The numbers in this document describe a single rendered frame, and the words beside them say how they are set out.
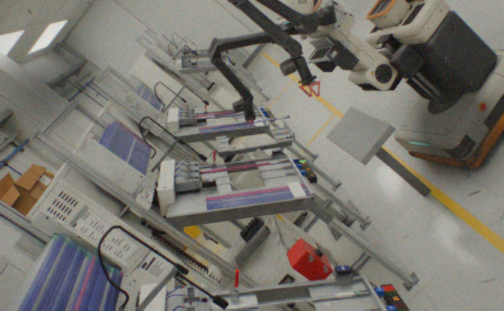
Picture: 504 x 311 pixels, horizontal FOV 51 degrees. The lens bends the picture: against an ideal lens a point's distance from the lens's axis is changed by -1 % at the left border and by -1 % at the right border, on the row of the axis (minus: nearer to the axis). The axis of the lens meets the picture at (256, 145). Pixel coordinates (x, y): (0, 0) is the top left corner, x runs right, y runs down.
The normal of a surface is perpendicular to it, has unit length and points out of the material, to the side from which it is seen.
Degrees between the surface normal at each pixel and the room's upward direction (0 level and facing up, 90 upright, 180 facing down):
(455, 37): 90
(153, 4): 90
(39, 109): 90
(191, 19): 90
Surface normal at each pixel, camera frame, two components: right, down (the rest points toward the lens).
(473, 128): 0.27, 0.08
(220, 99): 0.12, 0.27
